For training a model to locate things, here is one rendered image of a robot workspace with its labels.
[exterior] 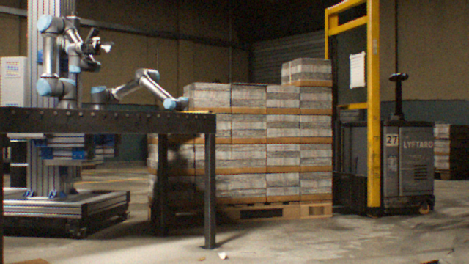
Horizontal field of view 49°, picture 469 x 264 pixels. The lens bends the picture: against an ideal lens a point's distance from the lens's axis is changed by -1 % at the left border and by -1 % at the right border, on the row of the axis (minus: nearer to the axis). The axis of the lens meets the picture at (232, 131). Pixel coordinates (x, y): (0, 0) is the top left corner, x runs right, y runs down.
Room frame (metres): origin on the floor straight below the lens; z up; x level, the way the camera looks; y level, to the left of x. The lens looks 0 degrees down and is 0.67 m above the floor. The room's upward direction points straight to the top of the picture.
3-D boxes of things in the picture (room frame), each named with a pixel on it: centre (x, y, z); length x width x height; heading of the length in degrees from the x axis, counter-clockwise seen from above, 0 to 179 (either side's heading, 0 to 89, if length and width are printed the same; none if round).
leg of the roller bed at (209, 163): (3.13, 0.13, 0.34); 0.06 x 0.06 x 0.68; 42
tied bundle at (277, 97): (4.31, -0.34, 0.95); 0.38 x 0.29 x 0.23; 19
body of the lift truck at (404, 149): (4.67, -1.38, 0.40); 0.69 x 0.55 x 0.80; 19
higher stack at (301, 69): (4.41, -0.62, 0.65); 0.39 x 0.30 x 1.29; 19
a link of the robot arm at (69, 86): (3.54, 1.13, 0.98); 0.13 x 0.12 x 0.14; 144
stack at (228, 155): (4.17, 0.07, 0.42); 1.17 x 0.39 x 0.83; 109
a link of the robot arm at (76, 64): (3.30, 0.98, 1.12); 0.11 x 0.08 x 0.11; 144
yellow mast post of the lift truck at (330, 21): (4.86, -0.92, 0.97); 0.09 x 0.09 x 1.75; 19
